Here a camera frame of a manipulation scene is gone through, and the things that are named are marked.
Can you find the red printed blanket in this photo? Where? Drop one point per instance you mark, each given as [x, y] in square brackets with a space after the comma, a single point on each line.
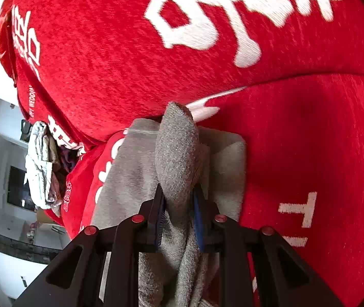
[233, 70]

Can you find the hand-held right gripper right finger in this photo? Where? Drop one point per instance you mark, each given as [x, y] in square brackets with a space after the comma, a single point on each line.
[198, 227]

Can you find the white crumpled cloth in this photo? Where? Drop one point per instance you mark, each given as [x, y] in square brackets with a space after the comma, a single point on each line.
[41, 166]

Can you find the dark wall screen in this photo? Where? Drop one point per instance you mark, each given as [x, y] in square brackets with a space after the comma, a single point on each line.
[18, 188]

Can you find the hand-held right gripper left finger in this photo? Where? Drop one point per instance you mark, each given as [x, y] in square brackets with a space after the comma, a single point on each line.
[160, 220]

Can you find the cardboard box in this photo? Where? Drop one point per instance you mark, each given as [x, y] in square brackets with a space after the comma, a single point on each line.
[46, 216]

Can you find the black wall fixture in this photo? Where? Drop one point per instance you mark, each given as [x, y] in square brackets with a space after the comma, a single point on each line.
[26, 130]

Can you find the dark stone counter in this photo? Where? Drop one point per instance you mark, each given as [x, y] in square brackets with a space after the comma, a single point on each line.
[18, 249]

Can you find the grey small garment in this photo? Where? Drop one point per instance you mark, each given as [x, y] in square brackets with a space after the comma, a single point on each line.
[175, 153]

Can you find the dark cloth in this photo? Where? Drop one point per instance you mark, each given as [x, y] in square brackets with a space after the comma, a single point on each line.
[68, 160]

